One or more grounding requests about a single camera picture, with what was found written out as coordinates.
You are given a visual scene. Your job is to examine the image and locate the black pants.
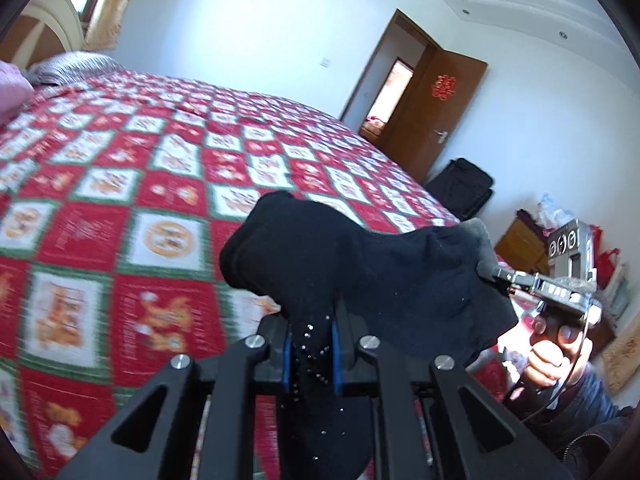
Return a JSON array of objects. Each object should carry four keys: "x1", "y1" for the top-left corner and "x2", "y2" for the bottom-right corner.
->
[{"x1": 219, "y1": 191, "x2": 518, "y2": 479}]

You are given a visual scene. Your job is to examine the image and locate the person's right forearm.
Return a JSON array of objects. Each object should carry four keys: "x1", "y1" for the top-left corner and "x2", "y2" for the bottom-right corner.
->
[{"x1": 504, "y1": 356, "x2": 639, "y2": 479}]

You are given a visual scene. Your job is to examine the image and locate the person's right hand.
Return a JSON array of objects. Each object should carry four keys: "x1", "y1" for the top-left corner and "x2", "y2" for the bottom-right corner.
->
[{"x1": 524, "y1": 316, "x2": 592, "y2": 388}]

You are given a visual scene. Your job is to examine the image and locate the wooden side cabinet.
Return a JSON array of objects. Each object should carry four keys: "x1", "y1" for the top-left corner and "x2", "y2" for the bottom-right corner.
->
[{"x1": 495, "y1": 218, "x2": 549, "y2": 275}]

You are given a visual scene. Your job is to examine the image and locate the black suitcase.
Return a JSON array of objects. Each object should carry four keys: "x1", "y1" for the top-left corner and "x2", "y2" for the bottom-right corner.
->
[{"x1": 424, "y1": 157, "x2": 495, "y2": 221}]

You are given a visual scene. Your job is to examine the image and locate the brown wooden door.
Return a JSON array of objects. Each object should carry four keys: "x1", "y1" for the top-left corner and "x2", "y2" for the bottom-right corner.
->
[{"x1": 376, "y1": 49, "x2": 488, "y2": 183}]

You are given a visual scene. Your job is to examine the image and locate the red patterned bed quilt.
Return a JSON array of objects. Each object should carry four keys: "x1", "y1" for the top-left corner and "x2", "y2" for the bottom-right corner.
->
[{"x1": 0, "y1": 69, "x2": 532, "y2": 480}]

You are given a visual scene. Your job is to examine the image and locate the red door decoration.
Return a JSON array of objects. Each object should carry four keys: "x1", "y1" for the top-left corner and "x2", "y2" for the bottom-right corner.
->
[{"x1": 432, "y1": 74, "x2": 457, "y2": 101}]

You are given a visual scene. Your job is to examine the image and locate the grey striped pillow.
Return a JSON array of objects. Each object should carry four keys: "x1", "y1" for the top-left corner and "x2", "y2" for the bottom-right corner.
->
[{"x1": 25, "y1": 51, "x2": 125, "y2": 86}]

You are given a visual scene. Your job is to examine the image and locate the yellow curtain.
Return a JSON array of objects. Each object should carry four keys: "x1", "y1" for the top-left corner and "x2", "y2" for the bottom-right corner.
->
[{"x1": 81, "y1": 0, "x2": 130, "y2": 51}]

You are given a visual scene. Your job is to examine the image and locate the folded pink blanket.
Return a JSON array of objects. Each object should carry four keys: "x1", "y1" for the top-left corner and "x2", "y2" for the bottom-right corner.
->
[{"x1": 0, "y1": 61, "x2": 34, "y2": 126}]

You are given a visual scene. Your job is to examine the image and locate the cream wooden headboard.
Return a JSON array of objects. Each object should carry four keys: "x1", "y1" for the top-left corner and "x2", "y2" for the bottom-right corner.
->
[{"x1": 1, "y1": 0, "x2": 85, "y2": 70}]

